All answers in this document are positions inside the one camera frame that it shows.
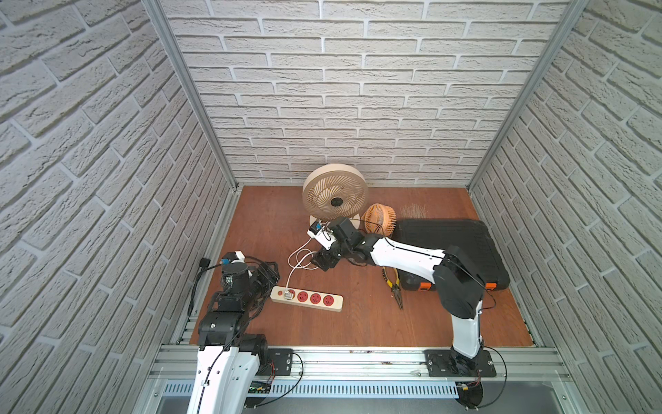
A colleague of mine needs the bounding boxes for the white fan power cable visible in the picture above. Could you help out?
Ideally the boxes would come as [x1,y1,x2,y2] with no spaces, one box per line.
[283,221,324,301]

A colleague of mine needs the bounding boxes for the beige red power strip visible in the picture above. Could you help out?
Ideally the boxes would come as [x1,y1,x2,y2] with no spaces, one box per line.
[270,286,344,312]

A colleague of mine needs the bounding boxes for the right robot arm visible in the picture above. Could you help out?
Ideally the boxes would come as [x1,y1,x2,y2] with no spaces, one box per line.
[307,217,487,363]

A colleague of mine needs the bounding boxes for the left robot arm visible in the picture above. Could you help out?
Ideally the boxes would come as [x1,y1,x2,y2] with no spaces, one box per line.
[187,256,280,413]

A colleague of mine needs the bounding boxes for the small orange desk fan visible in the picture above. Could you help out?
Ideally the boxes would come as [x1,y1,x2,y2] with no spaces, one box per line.
[361,204,398,237]

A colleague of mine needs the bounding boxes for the large beige desk fan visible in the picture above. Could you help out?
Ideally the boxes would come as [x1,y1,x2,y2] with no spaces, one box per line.
[303,164,369,229]

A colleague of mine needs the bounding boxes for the yellow black pliers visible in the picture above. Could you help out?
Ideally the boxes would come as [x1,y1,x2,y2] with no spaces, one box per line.
[382,267,403,311]

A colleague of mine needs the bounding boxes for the black tool case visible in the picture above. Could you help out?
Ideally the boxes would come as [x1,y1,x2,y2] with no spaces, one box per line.
[391,218,510,291]

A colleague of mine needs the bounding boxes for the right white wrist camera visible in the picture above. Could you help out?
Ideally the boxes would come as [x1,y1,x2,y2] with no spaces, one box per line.
[307,220,336,250]

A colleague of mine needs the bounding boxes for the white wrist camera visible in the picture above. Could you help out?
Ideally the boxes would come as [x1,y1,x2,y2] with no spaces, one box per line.
[307,220,336,250]
[220,251,245,266]

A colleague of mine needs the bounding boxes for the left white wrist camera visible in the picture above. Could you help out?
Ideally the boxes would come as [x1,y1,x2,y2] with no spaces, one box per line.
[220,251,245,266]

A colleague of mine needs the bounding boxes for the black power strip cable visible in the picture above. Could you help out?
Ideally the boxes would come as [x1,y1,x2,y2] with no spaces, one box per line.
[185,255,280,322]

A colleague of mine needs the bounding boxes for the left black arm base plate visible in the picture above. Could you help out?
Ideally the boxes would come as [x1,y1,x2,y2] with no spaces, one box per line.
[258,348,293,377]

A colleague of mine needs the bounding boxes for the aluminium front frame rail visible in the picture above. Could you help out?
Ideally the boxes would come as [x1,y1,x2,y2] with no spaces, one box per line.
[148,345,571,382]

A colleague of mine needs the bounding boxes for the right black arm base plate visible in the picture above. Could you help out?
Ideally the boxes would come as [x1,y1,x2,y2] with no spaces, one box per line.
[423,348,497,378]

